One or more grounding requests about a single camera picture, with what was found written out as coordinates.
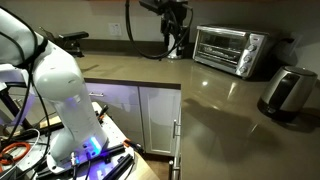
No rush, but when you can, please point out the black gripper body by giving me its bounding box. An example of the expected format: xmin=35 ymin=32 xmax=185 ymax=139
xmin=139 ymin=0 xmax=189 ymax=56

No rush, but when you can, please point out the silver toaster oven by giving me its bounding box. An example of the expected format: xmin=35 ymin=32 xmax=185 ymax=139
xmin=193 ymin=25 xmax=270 ymax=79

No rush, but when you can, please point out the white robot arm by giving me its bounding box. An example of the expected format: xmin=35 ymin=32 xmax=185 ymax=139
xmin=0 ymin=7 xmax=107 ymax=164

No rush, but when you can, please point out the white lower cabinet door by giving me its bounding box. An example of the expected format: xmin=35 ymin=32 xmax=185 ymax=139
xmin=139 ymin=87 xmax=181 ymax=156

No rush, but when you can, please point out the white paper towel roll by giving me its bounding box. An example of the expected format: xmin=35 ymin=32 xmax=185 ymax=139
xmin=168 ymin=34 xmax=182 ymax=59

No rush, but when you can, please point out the white cabinet drawer front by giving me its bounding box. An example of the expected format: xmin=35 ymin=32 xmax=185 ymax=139
xmin=87 ymin=83 xmax=144 ymax=145

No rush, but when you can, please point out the stainless steel electric kettle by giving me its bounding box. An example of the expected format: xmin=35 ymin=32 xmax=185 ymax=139
xmin=257 ymin=66 xmax=318 ymax=122

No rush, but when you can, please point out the white wall outlet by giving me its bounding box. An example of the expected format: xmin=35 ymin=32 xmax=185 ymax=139
xmin=108 ymin=23 xmax=122 ymax=36

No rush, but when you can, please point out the black camera on stand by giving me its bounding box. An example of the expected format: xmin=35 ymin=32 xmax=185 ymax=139
xmin=39 ymin=27 xmax=89 ymax=58

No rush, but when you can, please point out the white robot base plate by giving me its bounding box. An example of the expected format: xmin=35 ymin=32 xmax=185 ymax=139
xmin=33 ymin=101 xmax=136 ymax=180

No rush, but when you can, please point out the orange cable coil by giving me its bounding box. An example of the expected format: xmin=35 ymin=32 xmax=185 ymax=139
xmin=0 ymin=141 xmax=32 ymax=166

